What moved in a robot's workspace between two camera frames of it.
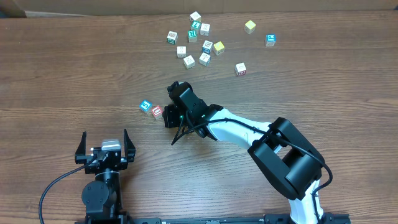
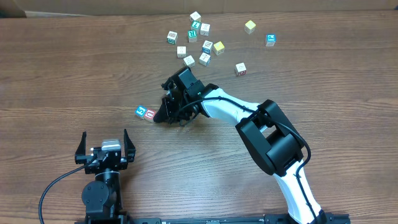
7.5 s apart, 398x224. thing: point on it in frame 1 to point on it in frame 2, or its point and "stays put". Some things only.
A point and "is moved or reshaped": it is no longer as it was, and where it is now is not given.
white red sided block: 240,69 stays put
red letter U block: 157,111 is moved or reshaped
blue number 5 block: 145,105 to 140,111
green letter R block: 192,36 stays put
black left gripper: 81,158 stays put
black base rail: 328,218 stays put
